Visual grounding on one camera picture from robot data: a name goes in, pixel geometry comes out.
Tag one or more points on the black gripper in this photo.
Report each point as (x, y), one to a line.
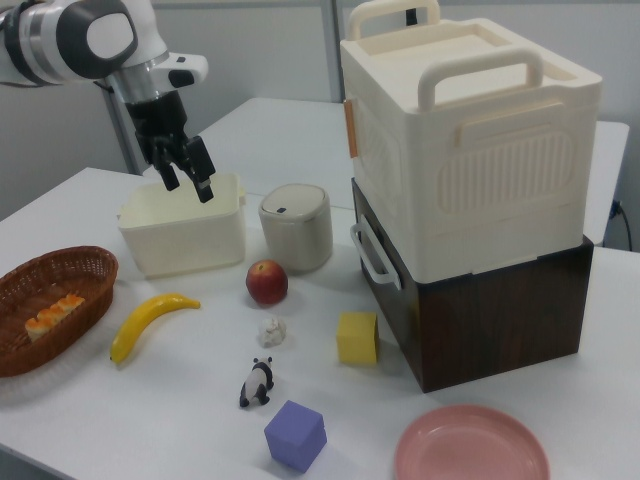
(157, 122)

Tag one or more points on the orange glazed bread loaf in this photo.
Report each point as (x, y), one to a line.
(50, 317)

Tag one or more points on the white grey Franka robot arm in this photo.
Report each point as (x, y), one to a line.
(75, 40)

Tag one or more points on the brown wicker basket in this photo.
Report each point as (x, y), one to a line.
(75, 270)

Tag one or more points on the cream open plastic bin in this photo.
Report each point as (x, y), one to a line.
(185, 245)

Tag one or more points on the cream lidded trash can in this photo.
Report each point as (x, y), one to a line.
(297, 235)

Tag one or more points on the red apple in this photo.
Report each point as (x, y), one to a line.
(267, 282)

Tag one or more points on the yellow banana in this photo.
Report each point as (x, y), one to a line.
(145, 315)

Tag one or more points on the orange-brown latch strip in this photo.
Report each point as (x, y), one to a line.
(351, 130)

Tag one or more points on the black white panda figurine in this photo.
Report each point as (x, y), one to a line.
(256, 382)

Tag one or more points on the yellow cube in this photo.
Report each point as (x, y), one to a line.
(356, 340)

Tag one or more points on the purple cube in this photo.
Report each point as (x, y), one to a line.
(295, 437)

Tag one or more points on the cream plastic drawer cabinet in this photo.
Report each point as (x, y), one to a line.
(475, 175)

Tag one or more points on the dark brown wooden box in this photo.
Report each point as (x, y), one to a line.
(475, 325)

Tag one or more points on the pink plate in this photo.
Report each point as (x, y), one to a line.
(470, 445)

